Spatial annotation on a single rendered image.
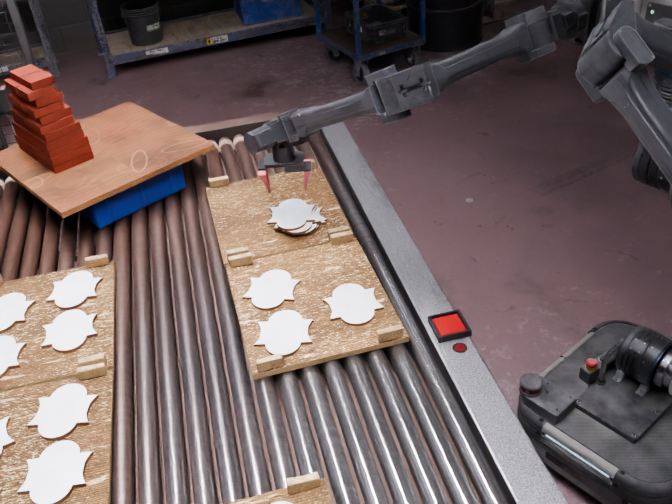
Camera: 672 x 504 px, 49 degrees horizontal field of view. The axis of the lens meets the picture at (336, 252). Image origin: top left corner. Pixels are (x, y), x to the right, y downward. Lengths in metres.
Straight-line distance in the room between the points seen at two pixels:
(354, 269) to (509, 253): 1.73
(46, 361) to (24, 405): 0.13
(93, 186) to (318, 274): 0.72
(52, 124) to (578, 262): 2.28
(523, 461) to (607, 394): 1.10
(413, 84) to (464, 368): 0.60
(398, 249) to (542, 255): 1.64
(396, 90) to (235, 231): 0.71
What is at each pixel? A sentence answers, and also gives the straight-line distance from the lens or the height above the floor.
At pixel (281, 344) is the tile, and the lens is 1.62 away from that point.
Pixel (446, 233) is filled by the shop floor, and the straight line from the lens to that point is 3.58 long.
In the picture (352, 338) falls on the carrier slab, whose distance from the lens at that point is 1.63.
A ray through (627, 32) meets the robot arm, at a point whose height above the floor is 1.62.
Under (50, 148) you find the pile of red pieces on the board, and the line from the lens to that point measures 2.25.
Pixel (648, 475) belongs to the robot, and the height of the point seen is 0.24.
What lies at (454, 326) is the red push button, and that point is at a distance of 1.66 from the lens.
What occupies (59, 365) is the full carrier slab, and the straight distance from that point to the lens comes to 1.74.
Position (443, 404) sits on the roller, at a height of 0.92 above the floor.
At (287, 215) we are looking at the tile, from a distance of 1.99.
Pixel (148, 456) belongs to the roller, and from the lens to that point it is 1.51.
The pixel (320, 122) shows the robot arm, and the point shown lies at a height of 1.29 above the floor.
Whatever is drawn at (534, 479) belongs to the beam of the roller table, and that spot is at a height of 0.91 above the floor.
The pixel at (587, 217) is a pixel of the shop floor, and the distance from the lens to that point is 3.77.
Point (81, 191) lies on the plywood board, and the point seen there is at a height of 1.04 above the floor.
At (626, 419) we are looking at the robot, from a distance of 2.45.
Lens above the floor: 2.03
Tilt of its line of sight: 36 degrees down
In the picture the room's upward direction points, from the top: 5 degrees counter-clockwise
